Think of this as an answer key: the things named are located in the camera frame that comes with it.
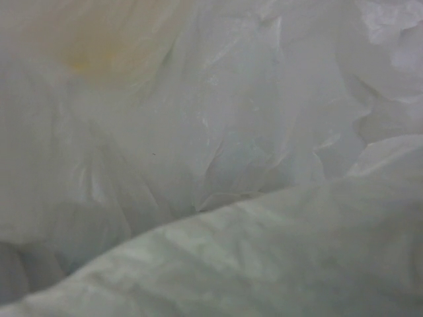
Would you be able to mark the white plastic bag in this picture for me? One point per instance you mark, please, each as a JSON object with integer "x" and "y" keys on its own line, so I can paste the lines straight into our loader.
{"x": 211, "y": 158}

